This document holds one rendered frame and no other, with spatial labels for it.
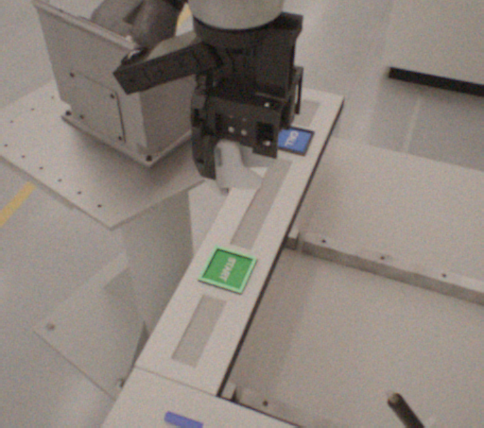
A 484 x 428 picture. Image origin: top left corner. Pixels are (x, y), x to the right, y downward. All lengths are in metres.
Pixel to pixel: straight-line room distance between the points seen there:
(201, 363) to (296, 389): 0.18
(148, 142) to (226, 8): 0.61
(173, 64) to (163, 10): 0.51
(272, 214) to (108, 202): 0.34
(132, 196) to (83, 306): 0.91
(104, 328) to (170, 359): 1.18
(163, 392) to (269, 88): 0.33
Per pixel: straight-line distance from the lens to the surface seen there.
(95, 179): 1.07
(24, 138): 1.19
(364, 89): 2.71
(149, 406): 0.64
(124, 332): 1.82
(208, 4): 0.45
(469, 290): 0.91
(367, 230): 0.98
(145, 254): 1.33
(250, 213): 0.79
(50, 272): 2.02
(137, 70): 0.54
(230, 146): 0.55
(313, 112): 0.96
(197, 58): 0.50
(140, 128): 1.02
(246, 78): 0.50
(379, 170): 1.08
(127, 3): 1.01
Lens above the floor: 1.54
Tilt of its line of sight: 44 degrees down
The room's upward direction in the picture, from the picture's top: straight up
